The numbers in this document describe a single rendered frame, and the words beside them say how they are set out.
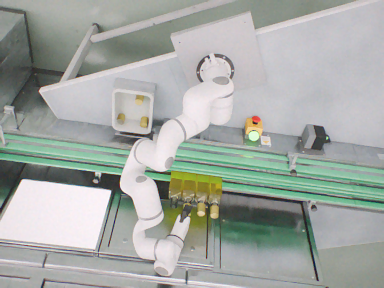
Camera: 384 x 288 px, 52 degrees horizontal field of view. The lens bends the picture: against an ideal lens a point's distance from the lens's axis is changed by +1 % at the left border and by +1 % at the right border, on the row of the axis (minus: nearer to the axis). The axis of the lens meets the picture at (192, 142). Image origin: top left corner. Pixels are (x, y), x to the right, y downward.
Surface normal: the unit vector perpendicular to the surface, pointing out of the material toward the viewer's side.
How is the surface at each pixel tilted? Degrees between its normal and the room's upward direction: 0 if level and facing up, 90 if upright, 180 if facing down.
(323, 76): 0
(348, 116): 0
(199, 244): 90
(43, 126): 90
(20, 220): 90
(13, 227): 90
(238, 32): 4
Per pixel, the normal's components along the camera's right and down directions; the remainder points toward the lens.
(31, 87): 0.14, -0.74
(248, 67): 0.00, 0.64
